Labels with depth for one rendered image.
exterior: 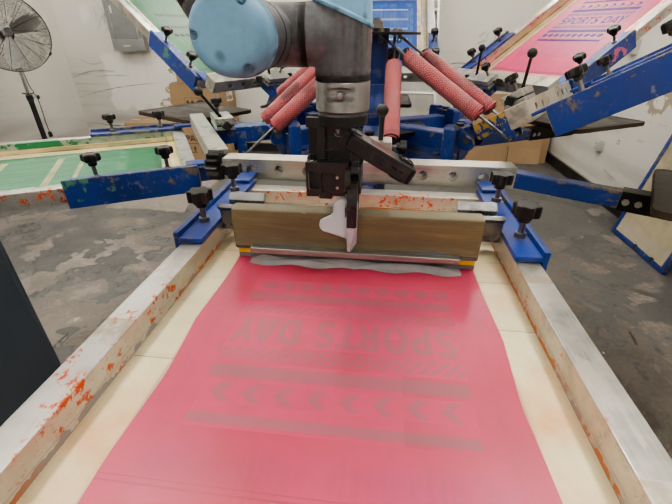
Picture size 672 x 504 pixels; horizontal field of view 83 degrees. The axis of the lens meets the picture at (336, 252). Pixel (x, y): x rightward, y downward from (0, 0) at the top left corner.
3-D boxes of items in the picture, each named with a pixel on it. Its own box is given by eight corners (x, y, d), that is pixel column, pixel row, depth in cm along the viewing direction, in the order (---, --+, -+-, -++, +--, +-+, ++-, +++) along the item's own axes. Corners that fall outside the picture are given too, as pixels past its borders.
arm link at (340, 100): (371, 78, 55) (369, 84, 48) (370, 111, 58) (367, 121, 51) (320, 77, 56) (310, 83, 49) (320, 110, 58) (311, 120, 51)
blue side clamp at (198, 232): (207, 270, 67) (200, 234, 64) (180, 268, 68) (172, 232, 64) (257, 204, 93) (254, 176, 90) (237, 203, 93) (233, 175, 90)
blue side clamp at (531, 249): (539, 291, 61) (552, 253, 58) (507, 289, 62) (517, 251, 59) (494, 215, 87) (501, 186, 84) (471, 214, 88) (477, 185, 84)
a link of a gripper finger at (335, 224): (320, 249, 64) (321, 194, 61) (356, 251, 63) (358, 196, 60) (318, 255, 61) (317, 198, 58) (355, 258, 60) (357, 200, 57)
